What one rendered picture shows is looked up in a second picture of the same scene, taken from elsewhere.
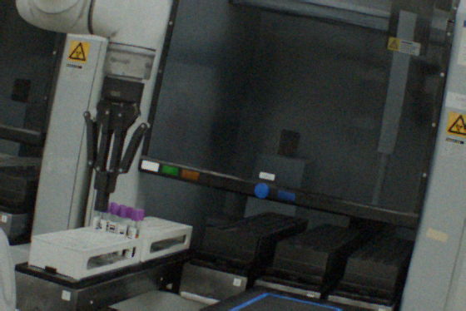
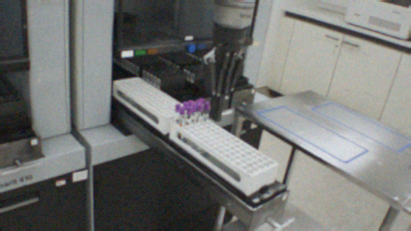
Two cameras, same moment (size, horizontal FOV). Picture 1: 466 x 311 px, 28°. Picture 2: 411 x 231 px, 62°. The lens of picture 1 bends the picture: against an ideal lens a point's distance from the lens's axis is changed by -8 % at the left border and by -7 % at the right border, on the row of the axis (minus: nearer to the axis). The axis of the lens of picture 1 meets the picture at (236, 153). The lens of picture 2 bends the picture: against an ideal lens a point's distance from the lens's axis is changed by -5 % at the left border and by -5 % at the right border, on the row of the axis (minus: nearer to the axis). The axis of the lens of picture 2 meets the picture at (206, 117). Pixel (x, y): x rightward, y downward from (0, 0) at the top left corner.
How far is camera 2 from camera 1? 1.62 m
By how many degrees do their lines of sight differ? 62
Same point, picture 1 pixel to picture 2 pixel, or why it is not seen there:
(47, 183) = (41, 93)
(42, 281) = (272, 200)
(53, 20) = not seen: outside the picture
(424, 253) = (250, 53)
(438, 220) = (256, 37)
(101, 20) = not seen: outside the picture
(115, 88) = (240, 37)
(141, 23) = not seen: outside the picture
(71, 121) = (51, 38)
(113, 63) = (241, 18)
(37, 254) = (255, 184)
